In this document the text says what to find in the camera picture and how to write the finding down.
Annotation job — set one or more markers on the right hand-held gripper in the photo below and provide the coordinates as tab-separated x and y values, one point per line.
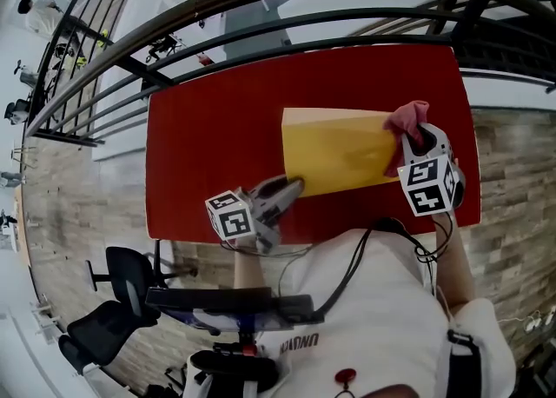
428	187

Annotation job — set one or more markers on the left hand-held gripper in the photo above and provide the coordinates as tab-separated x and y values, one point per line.
236	218

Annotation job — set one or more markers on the red cloth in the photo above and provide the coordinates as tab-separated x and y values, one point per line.
406	120

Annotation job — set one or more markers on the yellow trash bin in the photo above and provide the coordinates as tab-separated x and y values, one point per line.
334	148

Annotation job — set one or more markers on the person's left forearm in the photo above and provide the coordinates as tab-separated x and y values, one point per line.
249	266

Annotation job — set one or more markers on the person's right forearm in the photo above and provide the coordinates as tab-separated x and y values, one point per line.
456	266

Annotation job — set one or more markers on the black chest-mounted device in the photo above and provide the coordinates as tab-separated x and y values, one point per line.
217	298

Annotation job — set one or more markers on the person's white shirt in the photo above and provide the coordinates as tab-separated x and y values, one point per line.
382	300

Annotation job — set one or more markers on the black office chair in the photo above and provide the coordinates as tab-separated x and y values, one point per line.
126	274

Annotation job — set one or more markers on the black pouch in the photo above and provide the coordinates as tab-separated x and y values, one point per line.
234	370

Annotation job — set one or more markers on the round red button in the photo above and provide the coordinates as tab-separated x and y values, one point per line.
346	374

